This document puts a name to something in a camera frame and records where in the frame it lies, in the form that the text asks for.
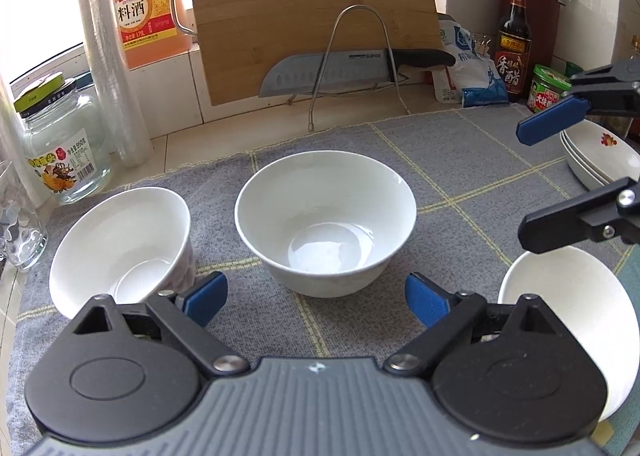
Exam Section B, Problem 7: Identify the metal wire board stand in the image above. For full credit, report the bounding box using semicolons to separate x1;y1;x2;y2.
308;4;409;132

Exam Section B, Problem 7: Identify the dark red knife block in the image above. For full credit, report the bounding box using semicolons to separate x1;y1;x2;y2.
500;0;562;68

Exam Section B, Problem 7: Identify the glass jar with lid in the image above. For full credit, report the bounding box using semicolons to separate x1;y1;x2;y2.
14;72;111;205

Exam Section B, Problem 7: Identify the white blue salt bag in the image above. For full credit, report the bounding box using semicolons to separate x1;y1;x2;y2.
432;14;509;108

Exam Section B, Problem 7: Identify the stack of white plates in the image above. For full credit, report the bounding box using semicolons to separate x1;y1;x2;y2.
560;120;640;190

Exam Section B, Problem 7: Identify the dark vinegar bottle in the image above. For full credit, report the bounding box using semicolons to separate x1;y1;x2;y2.
495;0;532;101

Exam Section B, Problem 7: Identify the grey kitchen knife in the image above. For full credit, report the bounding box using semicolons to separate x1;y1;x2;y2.
258;49;456;98

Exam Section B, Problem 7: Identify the green lid sauce jar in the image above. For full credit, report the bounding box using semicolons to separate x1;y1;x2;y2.
527;64;572;113

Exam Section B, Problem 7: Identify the clear drinking glass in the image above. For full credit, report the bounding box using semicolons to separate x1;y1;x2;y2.
0;159;48;272

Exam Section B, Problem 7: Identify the white bowl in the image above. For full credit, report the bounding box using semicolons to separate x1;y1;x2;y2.
498;246;639;420
234;151;418;299
49;187;195;319

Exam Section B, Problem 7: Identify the orange cooking wine jug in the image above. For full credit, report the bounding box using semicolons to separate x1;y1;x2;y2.
108;0;194;71

